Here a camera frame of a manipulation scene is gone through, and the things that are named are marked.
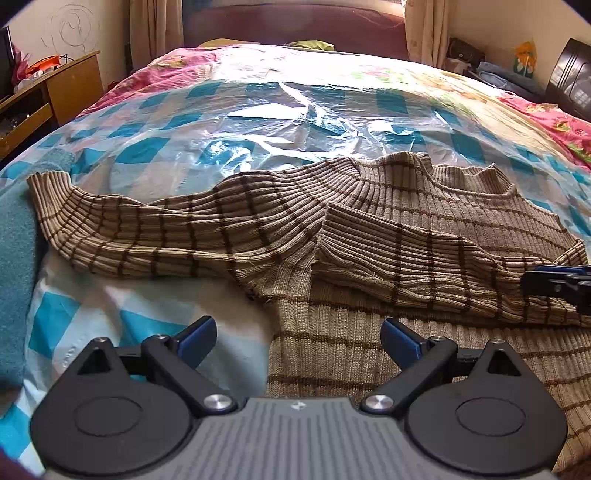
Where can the teal towel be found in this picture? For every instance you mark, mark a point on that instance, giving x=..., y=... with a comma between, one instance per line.
x=18, y=254

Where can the yellow pillow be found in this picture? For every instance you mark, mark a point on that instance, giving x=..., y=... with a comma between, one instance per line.
x=228, y=43

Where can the brown striped ribbed sweater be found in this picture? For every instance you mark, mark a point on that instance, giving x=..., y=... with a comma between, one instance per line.
x=369, y=230

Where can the beige curtain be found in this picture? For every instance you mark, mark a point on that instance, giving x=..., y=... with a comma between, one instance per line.
x=154, y=27
x=427, y=30

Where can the maroon headboard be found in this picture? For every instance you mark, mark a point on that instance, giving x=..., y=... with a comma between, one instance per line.
x=300, y=23

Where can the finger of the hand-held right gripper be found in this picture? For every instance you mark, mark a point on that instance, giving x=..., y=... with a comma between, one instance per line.
x=561, y=286

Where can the blue folded cloth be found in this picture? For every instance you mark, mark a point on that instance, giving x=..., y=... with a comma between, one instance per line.
x=503, y=76

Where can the brown bag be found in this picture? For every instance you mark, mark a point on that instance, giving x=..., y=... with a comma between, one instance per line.
x=466, y=50

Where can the orange item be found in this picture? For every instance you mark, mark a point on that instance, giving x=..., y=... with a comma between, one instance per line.
x=44, y=64

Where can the yellow printed bag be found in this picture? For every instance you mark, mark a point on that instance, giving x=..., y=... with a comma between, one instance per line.
x=525, y=60

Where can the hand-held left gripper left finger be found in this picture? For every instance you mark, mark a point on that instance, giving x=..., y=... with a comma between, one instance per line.
x=199, y=339

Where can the wooden bedside cabinet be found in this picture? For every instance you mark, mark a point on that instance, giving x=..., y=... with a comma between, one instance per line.
x=74, y=87

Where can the blue checkered plastic sheet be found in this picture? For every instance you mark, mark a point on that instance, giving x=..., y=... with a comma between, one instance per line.
x=258, y=124

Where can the pink plastic bag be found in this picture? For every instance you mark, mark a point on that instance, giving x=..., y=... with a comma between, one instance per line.
x=21, y=64

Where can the pink floral blanket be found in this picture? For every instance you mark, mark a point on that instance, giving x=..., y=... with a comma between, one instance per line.
x=184, y=60

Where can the black glossy panel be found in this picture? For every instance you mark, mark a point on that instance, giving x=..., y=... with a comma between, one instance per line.
x=570, y=78

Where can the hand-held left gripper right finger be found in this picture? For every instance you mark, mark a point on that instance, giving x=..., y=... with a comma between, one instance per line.
x=398, y=342

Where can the green pillow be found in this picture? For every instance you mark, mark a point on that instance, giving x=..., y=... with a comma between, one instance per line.
x=314, y=45

